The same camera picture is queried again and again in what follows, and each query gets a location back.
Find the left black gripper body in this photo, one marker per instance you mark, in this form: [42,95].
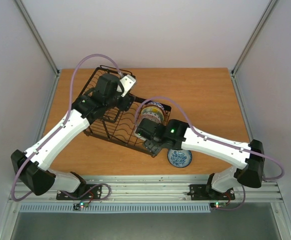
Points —
[112,101]

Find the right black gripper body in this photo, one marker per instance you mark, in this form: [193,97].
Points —
[150,145]

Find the red rimmed dotted bowl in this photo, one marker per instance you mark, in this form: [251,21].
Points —
[152,116]

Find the yellow rimmed sun bowl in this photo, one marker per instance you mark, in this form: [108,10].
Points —
[152,109]

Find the blue white patterned bowl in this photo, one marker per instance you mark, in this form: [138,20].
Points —
[156,104]

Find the black wire dish rack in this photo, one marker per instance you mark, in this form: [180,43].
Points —
[117,126]

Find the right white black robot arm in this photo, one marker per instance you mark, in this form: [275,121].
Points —
[246,160]

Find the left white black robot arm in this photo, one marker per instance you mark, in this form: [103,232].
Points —
[32,166]

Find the right small circuit board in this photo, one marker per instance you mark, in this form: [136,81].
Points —
[218,205]

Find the small circuit board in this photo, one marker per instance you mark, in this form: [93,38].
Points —
[81,206]
[218,205]

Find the left small circuit board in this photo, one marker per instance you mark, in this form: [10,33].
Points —
[81,206]

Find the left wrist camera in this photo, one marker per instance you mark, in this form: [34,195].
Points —
[128,82]

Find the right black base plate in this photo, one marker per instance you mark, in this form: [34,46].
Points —
[200,192]

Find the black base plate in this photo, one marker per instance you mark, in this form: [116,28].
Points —
[200,192]
[84,192]

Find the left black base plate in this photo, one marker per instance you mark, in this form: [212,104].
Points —
[84,192]

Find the aluminium frame rails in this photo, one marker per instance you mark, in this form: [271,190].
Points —
[209,99]

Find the grey slotted cable duct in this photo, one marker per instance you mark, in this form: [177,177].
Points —
[115,208]

